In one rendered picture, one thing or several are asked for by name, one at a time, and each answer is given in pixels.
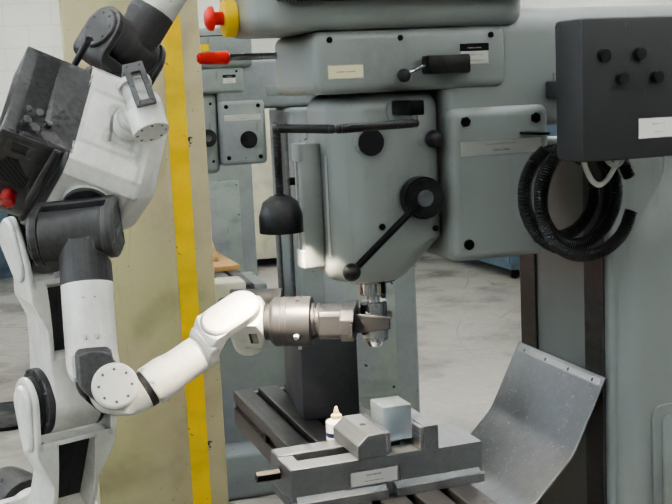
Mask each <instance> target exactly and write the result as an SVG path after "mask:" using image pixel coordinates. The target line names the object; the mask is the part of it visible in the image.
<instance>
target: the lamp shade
mask: <svg viewBox="0 0 672 504"><path fill-rule="evenodd" d="M259 231H260V234H263V235H287V234H296V233H301V232H303V231H304V225H303V213H302V210H301V208H300V205H299V203H298V201H297V200H296V199H294V198H293V197H291V196H290V195H285V194H279V195H277V194H274V195H273V196H270V197H269V198H267V199H266V200H265V201H264V202H263V203H262V206H261V210H260V214H259Z"/></svg>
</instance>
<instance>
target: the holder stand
mask: <svg viewBox="0 0 672 504"><path fill-rule="evenodd" d="M285 365H286V384H287V393H288V395H289V397H290V398H291V400H292V401H293V403H294V405H295V406H296V408H297V409H298V411H299V413H300V414H301V416H302V417H303V419H304V420H312V419H321V418H331V414H333V412H334V407H335V406H337V407H338V410H339V413H340V414H342V416H347V415H354V414H359V413H360V408H359V385H358V363H357V340H356V339H355V341H341V339H318V338H317V337H316V339H315V341H314V345H313V346H302V349H298V346H285Z"/></svg>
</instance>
